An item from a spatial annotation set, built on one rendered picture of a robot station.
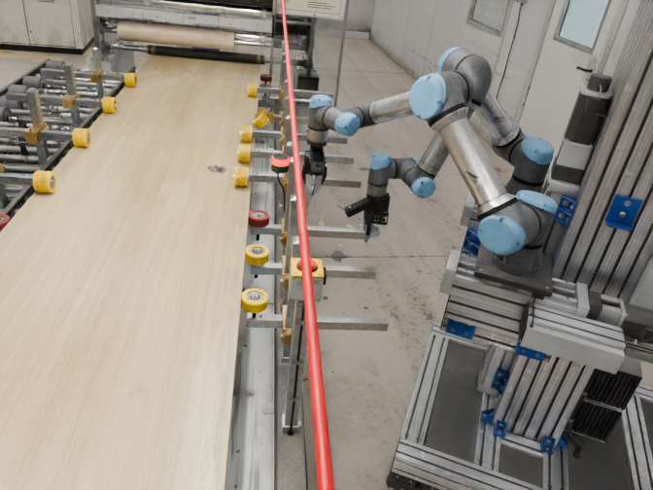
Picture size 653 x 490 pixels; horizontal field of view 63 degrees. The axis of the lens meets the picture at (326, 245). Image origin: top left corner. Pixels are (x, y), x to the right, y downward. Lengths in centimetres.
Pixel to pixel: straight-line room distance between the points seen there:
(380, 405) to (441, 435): 42
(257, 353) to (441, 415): 86
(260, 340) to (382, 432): 84
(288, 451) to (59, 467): 54
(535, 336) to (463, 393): 86
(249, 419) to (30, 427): 59
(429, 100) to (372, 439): 149
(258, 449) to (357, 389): 112
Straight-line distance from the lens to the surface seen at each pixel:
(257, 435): 161
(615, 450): 254
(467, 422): 235
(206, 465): 121
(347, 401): 257
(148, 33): 420
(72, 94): 312
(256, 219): 199
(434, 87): 151
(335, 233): 206
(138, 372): 140
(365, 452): 241
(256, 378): 176
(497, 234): 150
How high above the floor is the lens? 188
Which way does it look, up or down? 31 degrees down
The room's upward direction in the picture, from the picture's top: 7 degrees clockwise
